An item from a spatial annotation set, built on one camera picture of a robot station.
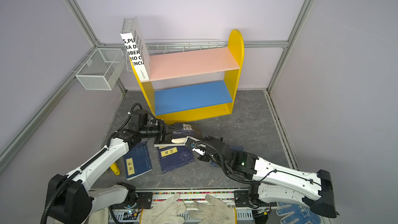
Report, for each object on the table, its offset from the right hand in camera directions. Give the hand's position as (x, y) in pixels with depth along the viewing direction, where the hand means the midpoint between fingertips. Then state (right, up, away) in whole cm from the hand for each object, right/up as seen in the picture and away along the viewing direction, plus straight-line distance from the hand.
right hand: (198, 138), depth 68 cm
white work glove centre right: (+9, -35, +3) cm, 37 cm away
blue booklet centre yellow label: (-16, -15, +19) cm, 29 cm away
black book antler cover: (-25, -8, +21) cm, 34 cm away
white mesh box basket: (-64, +38, +32) cm, 81 cm away
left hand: (-10, +2, +6) cm, 12 cm away
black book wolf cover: (-9, +1, +1) cm, 9 cm away
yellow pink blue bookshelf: (-3, +30, +42) cm, 51 cm away
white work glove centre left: (-14, -34, +3) cm, 37 cm away
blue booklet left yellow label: (-35, -17, +18) cm, 43 cm away
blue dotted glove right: (+47, -36, +3) cm, 59 cm away
